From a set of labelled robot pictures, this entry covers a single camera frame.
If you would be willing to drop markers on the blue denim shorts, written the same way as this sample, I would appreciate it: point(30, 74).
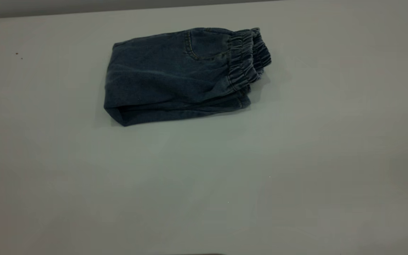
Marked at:
point(175, 74)

